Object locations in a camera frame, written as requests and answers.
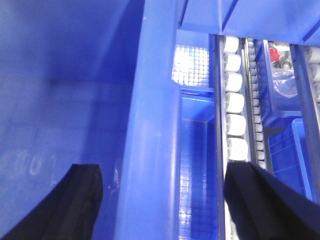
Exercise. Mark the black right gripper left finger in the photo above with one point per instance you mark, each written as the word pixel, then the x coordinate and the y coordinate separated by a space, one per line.
pixel 68 212

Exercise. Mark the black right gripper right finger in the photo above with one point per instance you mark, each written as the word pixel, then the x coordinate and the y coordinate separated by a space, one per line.
pixel 264 208

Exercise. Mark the large blue plastic bin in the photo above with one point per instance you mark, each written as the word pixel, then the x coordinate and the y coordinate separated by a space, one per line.
pixel 90 82

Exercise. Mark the small blue ribbed bin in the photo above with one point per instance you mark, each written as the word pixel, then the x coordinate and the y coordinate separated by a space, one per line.
pixel 290 159

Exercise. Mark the blue bin with parts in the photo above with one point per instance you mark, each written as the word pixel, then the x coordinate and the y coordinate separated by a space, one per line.
pixel 278 94

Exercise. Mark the blue bin below rack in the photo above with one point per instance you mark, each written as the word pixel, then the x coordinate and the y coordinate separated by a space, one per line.
pixel 197 216

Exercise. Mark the upper blue bin overhead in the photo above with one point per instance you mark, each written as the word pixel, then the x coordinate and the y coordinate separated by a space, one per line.
pixel 289 21

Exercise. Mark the narrow grey roller track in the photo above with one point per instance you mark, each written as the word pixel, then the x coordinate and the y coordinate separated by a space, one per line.
pixel 258 152

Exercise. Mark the white roller track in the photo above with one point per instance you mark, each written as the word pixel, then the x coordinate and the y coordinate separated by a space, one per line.
pixel 232 119

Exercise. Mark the clear plastic bag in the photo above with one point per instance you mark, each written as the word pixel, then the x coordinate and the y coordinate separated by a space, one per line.
pixel 284 82

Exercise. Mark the red cap part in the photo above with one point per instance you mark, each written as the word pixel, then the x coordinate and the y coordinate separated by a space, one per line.
pixel 274 54

